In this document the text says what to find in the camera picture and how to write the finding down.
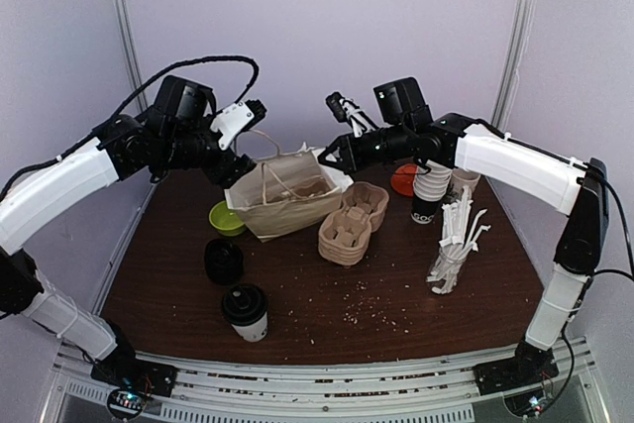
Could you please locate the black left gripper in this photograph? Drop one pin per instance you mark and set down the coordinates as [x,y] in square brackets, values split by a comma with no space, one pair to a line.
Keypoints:
[230,168]

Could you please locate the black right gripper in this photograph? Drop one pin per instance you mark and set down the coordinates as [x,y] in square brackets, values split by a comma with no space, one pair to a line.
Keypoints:
[344,151]

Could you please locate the single cardboard cup carrier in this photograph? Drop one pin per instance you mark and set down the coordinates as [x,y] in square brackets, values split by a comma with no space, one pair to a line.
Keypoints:
[308,188]

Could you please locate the white paper takeout bag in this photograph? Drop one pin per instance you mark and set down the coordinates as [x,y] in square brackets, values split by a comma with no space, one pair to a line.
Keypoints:
[256,196]

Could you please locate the stack of cardboard cup carriers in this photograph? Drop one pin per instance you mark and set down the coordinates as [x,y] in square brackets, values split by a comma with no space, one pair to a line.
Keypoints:
[344,235]

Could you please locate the stack of black cup lids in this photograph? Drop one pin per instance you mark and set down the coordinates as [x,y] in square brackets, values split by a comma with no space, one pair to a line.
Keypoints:
[223,262]

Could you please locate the stack of white paper cups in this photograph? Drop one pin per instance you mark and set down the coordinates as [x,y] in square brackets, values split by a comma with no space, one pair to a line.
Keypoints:
[429,187]

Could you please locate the black plastic cup lid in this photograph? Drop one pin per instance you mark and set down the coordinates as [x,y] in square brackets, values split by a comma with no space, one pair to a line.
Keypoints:
[244,305]

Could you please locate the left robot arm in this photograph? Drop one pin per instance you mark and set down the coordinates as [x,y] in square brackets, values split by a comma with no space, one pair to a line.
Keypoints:
[183,129]

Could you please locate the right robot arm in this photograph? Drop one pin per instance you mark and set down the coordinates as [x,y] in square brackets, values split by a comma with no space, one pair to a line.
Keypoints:
[574,188]

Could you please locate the green plastic bowl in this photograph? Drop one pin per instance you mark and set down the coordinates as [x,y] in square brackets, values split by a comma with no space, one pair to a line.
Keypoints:
[225,221]

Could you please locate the orange plastic bowl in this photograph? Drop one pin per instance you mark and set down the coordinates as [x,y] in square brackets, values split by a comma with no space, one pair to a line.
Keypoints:
[402,179]

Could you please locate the ceramic mug with tree print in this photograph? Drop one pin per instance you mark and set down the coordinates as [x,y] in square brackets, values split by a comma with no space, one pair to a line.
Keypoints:
[461,178]

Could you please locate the glass of white wrapped straws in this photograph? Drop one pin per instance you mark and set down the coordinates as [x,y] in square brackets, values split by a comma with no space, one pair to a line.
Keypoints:
[461,231]

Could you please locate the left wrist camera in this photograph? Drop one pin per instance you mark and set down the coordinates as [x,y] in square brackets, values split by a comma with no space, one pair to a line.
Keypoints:
[234,119]

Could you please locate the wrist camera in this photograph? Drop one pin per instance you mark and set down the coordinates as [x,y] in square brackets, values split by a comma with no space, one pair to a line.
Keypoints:
[234,119]
[345,110]

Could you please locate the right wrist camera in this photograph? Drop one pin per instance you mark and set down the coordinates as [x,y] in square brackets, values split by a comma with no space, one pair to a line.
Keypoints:
[345,110]

